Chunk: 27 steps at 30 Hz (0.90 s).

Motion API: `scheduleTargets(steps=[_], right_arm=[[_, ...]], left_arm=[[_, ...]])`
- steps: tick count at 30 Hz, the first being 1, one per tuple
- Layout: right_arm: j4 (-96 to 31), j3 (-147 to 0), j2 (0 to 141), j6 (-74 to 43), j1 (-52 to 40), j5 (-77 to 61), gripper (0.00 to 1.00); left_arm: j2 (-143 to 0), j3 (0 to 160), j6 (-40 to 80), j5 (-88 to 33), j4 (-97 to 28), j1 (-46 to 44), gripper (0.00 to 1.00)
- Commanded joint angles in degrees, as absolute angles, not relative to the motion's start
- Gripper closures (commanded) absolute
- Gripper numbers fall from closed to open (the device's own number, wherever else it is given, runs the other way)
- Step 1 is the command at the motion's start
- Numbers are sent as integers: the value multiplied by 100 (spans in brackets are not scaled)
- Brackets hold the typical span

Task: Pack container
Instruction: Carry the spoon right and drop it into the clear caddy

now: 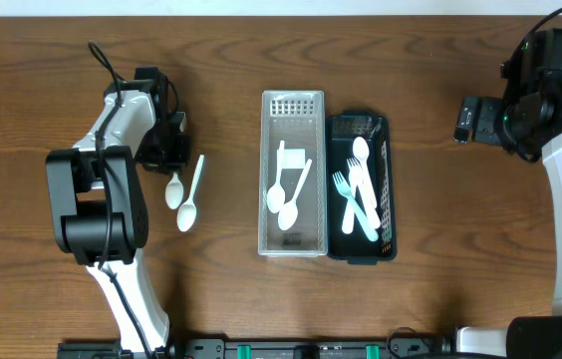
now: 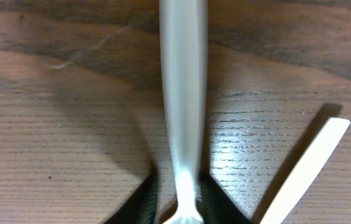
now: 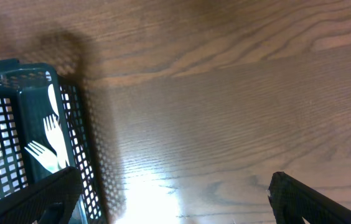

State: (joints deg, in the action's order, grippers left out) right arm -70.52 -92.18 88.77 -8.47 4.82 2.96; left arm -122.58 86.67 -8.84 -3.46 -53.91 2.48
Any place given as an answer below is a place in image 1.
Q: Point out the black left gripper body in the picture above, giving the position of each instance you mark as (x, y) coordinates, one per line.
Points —
(170, 151)

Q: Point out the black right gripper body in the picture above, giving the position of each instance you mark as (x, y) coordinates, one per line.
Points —
(490, 123)

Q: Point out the black plastic basket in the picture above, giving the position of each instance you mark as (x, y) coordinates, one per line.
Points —
(341, 131)

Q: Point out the white plastic fork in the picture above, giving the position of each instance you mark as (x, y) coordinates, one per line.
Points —
(349, 215)
(344, 190)
(357, 178)

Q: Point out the white label in basket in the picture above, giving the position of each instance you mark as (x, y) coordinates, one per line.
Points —
(293, 159)

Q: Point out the white plastic utensil pinkish handle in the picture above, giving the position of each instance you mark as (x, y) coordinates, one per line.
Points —
(361, 152)

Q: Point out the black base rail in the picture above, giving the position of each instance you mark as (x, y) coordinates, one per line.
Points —
(402, 343)

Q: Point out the white plastic spoon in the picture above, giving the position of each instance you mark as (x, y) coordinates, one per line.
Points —
(276, 193)
(174, 192)
(289, 211)
(187, 212)

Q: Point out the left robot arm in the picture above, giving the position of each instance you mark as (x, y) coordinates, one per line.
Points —
(99, 212)

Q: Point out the clear plastic basket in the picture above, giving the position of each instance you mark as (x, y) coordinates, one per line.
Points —
(297, 118)

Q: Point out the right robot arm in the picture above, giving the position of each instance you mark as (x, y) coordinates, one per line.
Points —
(531, 126)

